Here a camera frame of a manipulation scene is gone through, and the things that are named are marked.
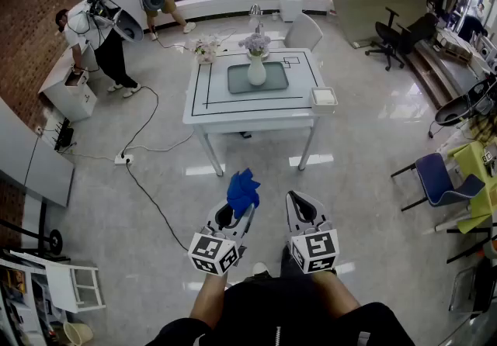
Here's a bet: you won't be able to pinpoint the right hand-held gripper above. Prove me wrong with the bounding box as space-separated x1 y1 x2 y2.
286 191 340 275

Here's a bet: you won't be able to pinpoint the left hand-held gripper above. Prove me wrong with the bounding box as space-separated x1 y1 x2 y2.
187 199 256 277

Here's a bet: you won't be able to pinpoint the blue cloth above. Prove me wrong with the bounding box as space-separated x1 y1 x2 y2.
226 168 262 220

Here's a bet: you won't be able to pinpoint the purple flowers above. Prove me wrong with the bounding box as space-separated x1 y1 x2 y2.
238 33 272 87

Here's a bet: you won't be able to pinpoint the person's right forearm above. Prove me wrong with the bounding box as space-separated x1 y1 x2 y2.
310 270 362 318

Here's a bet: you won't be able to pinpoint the person's left forearm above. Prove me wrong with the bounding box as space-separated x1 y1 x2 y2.
189 272 230 330

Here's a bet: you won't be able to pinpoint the person's black clothing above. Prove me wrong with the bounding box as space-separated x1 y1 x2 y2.
145 247 416 346

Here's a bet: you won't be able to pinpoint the white table black lines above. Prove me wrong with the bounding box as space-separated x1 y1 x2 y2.
182 47 339 178

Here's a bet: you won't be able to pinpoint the white square dish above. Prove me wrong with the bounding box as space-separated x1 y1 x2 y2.
309 86 339 114

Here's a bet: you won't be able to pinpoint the blue chair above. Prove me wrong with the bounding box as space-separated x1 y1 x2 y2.
390 153 486 213

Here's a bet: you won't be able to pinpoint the grey tray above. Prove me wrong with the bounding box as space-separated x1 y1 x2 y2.
227 61 290 95

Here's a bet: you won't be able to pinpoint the pink flower bouquet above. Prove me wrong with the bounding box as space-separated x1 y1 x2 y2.
189 34 221 65

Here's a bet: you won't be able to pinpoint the yellow-green cloth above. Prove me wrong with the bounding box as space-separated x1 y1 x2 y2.
448 140 497 235

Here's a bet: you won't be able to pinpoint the black wheeled stand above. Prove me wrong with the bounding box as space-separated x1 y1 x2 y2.
0 196 64 260

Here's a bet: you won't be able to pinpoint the white shelf rack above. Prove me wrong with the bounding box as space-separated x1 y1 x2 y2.
0 249 106 346

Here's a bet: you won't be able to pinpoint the light grey office chair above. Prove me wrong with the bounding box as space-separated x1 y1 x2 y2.
283 12 324 53

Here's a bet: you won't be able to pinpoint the black router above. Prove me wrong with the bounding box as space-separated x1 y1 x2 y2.
54 119 75 151

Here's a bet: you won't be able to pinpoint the beige bucket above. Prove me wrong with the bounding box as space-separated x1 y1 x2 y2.
63 321 94 346

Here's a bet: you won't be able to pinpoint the grey panel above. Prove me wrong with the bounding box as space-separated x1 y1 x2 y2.
0 98 75 208

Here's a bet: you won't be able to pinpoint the brown wooden platform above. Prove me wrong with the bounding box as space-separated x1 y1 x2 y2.
403 28 478 109

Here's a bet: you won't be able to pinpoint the black office chair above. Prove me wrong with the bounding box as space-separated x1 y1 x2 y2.
364 6 407 72

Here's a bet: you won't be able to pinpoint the small white cabinet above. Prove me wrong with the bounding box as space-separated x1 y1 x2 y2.
38 43 98 123

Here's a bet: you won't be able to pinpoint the silver desk lamp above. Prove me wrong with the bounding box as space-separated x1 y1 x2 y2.
247 3 270 62

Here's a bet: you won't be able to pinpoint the beige board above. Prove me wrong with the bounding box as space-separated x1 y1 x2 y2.
329 0 428 49

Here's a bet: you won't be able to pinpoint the black floor cable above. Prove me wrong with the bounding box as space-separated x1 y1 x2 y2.
120 84 160 157
124 161 191 253

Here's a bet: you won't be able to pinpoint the white floor cable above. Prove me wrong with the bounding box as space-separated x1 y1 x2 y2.
127 130 195 154

